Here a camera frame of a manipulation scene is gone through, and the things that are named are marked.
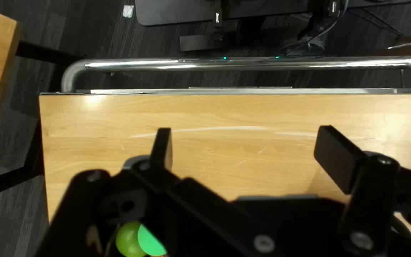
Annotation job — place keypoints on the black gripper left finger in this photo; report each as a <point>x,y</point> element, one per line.
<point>161,152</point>

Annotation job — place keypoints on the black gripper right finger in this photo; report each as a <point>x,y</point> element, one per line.
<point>338,158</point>

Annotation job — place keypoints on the light green dimpled toy ball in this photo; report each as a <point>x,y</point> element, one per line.
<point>134,239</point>

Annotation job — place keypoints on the metal cart handle bar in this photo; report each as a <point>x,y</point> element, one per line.
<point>234,63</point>

